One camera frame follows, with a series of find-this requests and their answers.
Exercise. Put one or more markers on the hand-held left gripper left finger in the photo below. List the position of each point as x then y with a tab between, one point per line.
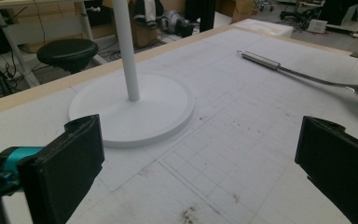
65	165

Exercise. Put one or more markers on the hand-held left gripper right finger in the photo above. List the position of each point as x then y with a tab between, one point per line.
338	168

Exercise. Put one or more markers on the white utensil rack stand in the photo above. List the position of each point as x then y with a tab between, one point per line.
155	105

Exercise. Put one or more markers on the white grid mat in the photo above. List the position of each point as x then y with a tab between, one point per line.
230	155

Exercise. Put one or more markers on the black round stool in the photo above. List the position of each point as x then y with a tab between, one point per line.
66	51

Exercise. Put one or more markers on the small white plastic box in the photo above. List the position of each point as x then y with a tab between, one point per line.
317	26

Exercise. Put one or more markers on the cardboard box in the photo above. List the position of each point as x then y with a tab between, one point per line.
143	37
236	9

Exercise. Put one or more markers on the white foam packaging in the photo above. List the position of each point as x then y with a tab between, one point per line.
261	27

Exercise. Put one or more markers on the black and white jacket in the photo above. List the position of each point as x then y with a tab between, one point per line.
147	12

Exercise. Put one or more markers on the grey round device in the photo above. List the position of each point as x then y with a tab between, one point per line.
175	23

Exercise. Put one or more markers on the white table frame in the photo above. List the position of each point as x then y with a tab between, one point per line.
43	29

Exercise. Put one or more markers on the black metal frame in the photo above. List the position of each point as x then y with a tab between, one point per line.
206	15

